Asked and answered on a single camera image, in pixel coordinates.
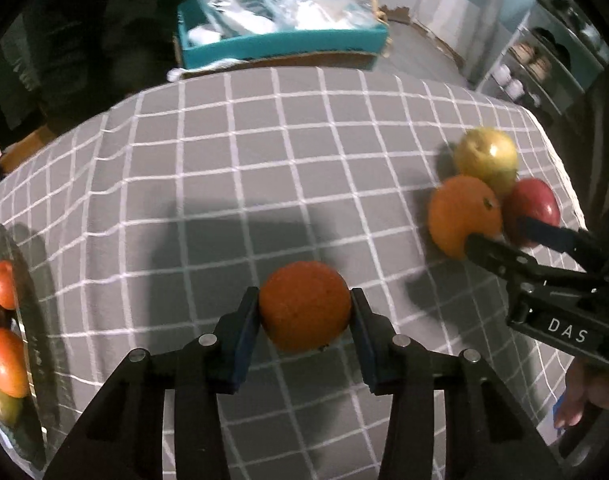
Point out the clear plastic bag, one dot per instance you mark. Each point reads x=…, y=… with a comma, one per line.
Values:
x=326, y=14

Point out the teal plastic basket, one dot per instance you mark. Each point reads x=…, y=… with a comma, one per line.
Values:
x=247, y=48

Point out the red apple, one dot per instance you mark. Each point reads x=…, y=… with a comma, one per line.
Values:
x=530, y=197

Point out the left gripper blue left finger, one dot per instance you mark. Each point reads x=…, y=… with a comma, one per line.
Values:
x=247, y=324

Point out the dark green glass plate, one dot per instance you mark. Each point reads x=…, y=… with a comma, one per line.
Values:
x=24, y=407

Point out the shoe rack with shoes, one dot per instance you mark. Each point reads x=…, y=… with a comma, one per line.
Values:
x=550, y=61

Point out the black hanging coat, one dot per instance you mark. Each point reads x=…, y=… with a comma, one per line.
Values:
x=70, y=59

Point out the yellow pear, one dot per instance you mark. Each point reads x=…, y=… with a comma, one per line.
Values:
x=10, y=410
x=489, y=155

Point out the large orange with stem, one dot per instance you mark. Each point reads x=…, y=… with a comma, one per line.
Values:
x=459, y=207

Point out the small tangerine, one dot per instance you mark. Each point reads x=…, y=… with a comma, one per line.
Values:
x=8, y=297
x=304, y=306

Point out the person right hand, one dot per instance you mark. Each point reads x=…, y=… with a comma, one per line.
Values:
x=584, y=384

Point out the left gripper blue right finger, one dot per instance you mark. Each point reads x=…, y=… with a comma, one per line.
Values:
x=367, y=339

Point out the grey checked tablecloth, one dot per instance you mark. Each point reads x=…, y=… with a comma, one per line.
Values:
x=145, y=224

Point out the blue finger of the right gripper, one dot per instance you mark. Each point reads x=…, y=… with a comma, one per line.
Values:
x=518, y=268
x=580, y=244

